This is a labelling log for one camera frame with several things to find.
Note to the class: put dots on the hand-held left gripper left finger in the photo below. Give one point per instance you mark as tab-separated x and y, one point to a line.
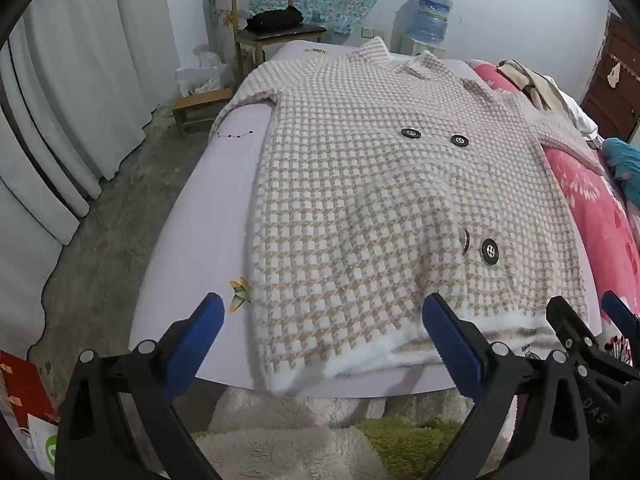
195	350

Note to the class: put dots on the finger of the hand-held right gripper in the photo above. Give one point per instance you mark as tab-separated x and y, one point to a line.
562	317
617	306

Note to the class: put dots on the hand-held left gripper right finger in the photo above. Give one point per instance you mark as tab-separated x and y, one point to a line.
452	350

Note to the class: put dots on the beige white houndstooth coat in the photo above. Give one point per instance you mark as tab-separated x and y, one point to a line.
360	200

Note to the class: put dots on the beige clothes pile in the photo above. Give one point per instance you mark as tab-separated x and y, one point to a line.
525	77

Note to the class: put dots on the green shaggy rug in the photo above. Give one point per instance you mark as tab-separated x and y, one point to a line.
410	442

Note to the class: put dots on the pink floral blanket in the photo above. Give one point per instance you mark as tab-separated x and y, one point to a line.
590	200

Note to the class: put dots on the bed with pink sheet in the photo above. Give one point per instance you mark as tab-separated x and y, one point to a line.
200	210

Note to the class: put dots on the teal printed cloth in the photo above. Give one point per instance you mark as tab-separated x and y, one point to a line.
622	160

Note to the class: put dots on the red paper bag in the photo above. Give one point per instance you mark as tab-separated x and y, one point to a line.
25	390

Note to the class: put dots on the white bag with green logo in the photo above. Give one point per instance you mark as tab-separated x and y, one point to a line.
45	440

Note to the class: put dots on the brown wooden door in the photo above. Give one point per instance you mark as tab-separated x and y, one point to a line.
615	105

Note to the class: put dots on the small wooden stool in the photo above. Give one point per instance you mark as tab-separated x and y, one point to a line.
200	102

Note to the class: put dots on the white plastic bag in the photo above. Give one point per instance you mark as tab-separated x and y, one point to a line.
205	77

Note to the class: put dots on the white curtain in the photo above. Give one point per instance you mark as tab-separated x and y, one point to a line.
75	85

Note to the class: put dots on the wooden chair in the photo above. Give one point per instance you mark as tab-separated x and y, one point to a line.
255	40

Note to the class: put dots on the black cloth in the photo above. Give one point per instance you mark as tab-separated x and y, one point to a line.
275	19

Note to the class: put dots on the white wall socket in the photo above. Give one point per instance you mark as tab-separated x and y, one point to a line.
368	32

